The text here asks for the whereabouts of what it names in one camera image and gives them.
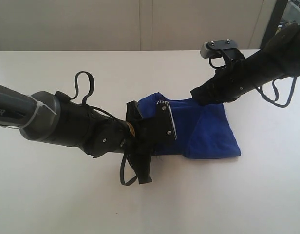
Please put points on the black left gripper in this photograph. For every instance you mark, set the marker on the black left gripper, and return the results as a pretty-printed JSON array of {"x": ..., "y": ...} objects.
[{"x": 122, "y": 136}]

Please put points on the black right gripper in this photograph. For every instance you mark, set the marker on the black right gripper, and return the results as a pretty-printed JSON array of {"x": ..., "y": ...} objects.
[{"x": 228, "y": 83}]

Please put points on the blue towel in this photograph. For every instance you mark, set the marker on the blue towel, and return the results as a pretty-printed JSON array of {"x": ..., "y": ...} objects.
[{"x": 203, "y": 132}]

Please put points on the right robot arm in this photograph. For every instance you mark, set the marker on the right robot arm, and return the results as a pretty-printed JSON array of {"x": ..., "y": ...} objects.
[{"x": 279, "y": 59}]

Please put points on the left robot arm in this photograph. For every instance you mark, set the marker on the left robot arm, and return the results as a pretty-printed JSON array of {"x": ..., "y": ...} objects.
[{"x": 56, "y": 119}]

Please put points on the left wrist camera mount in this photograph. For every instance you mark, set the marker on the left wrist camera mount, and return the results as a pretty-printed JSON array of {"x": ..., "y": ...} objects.
[{"x": 160, "y": 128}]

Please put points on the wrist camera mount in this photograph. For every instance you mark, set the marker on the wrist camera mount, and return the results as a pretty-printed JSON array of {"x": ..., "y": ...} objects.
[
  {"x": 160, "y": 128},
  {"x": 226, "y": 49}
]

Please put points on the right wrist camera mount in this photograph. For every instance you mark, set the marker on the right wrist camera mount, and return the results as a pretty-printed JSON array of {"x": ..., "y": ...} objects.
[{"x": 226, "y": 49}]

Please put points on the black window frame post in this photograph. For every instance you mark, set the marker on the black window frame post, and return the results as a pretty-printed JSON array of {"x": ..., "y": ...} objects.
[{"x": 274, "y": 21}]

